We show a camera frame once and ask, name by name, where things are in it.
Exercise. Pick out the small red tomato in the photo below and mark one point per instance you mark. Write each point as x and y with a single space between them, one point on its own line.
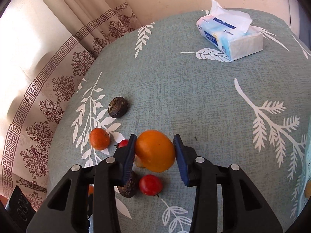
124 143

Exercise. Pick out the large orange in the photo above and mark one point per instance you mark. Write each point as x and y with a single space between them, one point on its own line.
155 150

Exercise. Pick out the grey padded cushion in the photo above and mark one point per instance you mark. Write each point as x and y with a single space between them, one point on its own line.
306 29

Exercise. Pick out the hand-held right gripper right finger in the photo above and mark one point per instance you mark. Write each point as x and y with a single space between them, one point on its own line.
181 160

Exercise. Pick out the beige patterned curtain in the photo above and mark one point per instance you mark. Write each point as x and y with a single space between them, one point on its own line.
60 77

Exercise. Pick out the blue white tissue pack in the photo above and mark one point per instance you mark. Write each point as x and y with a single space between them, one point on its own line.
233 43

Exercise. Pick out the large red tomato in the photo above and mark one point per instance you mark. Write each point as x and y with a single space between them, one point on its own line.
150 185

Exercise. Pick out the small orange tangerine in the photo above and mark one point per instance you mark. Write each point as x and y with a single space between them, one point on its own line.
90 189
99 138

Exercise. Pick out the light blue plastic fruit basket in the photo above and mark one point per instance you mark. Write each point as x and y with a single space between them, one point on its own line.
305 170

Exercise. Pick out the dark wrinkled passion fruit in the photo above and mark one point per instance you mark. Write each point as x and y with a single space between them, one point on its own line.
117 107
131 187

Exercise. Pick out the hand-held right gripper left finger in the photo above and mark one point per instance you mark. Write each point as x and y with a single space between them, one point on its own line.
130 160

